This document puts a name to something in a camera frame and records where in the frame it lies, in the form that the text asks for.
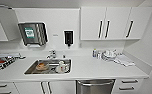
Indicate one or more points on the stainless steel dishwasher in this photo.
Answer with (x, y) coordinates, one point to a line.
(95, 87)

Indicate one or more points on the black soap dispenser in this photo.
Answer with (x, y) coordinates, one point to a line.
(68, 37)

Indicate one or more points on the dish soap bottle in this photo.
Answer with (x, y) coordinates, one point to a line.
(95, 54)

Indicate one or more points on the chrome faucet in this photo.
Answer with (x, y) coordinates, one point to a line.
(52, 53)

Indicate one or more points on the white mug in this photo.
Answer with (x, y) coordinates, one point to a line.
(61, 67)

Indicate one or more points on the stack of white plates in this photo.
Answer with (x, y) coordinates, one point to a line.
(110, 56)

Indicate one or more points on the orange bowl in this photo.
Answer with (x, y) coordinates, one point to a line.
(42, 66)

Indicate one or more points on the steel paper towel dispenser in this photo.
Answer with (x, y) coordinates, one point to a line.
(30, 33)

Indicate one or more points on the steel sink basin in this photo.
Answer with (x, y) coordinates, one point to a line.
(31, 70)

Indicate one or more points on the white folded cloth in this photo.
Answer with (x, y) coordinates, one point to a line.
(125, 61)

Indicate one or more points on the black utensil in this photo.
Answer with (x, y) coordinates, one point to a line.
(20, 57)

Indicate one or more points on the white two-door base cabinet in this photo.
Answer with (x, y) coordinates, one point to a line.
(28, 88)

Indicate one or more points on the white drawer stack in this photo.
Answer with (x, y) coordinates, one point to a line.
(130, 86)
(5, 89)

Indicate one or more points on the dish rack with items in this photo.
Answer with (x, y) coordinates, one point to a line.
(3, 62)

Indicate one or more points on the white wall outlet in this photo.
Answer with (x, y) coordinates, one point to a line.
(81, 44)

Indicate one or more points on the small wall label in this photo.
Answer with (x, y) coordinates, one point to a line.
(55, 34)

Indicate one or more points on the three-door white wall cabinet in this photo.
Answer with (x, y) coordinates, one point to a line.
(115, 21)

